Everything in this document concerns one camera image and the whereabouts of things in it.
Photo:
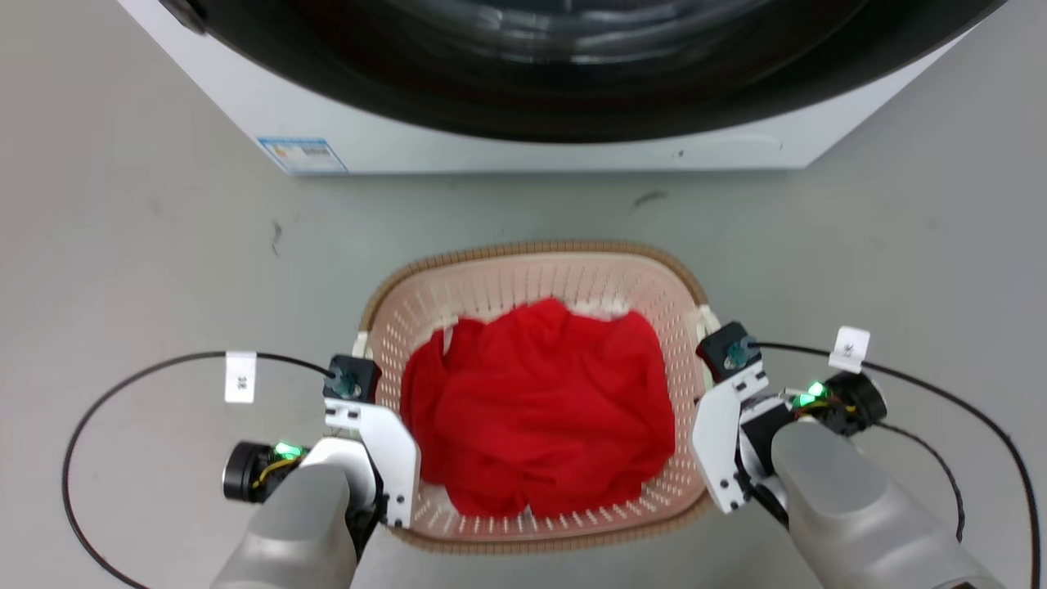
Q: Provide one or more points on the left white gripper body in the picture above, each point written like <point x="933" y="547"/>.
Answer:
<point x="388" y="450"/>

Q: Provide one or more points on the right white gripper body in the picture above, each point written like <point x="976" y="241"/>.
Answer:
<point x="716" y="442"/>

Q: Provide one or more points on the pink plastic laundry basket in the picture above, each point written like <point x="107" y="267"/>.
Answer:
<point x="532" y="278"/>

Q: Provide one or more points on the left grey white robot arm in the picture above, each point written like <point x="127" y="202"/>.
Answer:
<point x="303" y="523"/>

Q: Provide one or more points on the right grey white robot arm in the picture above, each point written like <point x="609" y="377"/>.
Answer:
<point x="851" y="499"/>

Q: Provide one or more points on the red garment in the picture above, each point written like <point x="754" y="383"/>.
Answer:
<point x="540" y="409"/>

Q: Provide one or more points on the white garment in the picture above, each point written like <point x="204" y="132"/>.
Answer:
<point x="604" y="309"/>

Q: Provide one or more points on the blue white energy label sticker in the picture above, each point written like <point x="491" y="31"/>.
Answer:
<point x="303" y="154"/>

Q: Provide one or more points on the white washing machine body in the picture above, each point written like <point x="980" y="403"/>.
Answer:
<point x="523" y="155"/>

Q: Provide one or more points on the black round washing machine door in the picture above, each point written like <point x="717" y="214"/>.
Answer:
<point x="572" y="82"/>

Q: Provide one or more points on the left black wrist camera box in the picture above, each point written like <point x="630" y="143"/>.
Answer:
<point x="353" y="378"/>

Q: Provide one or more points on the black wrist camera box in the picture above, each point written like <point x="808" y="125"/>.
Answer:
<point x="353" y="378"/>
<point x="730" y="350"/>

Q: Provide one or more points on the right black wrist camera box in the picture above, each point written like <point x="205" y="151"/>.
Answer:
<point x="730" y="350"/>

